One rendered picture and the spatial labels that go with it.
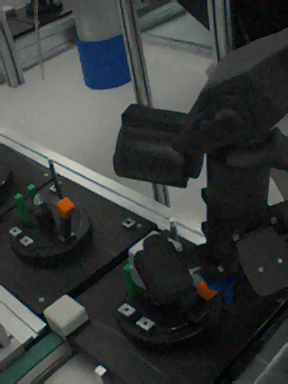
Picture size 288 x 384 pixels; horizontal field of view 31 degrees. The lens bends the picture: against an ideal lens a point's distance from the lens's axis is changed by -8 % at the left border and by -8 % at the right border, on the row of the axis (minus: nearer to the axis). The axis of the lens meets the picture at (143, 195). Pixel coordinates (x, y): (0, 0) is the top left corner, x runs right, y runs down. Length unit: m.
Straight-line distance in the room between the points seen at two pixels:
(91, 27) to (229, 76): 1.11
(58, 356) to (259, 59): 0.51
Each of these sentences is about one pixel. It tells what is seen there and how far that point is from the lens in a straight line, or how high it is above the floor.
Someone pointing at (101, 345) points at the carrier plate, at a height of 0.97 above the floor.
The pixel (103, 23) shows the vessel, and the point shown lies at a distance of 1.47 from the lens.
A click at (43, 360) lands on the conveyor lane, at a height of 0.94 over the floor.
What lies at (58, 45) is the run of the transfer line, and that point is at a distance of 1.93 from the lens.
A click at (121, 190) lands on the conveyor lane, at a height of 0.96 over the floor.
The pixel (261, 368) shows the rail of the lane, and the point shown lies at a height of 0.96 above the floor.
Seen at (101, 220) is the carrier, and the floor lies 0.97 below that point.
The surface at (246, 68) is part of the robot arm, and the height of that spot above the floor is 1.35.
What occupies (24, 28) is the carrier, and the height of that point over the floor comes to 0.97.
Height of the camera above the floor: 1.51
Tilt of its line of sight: 37 degrees down
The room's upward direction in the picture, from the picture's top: 11 degrees counter-clockwise
